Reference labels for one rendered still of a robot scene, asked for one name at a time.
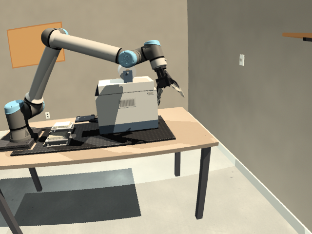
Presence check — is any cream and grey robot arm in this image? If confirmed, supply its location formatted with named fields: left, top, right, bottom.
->
left=4, top=28, right=167, bottom=143

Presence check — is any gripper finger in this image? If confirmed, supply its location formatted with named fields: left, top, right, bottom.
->
left=156, top=86, right=163, bottom=105
left=170, top=79, right=185, bottom=97

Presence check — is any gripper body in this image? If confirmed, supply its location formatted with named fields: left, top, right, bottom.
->
left=154, top=66, right=172, bottom=88

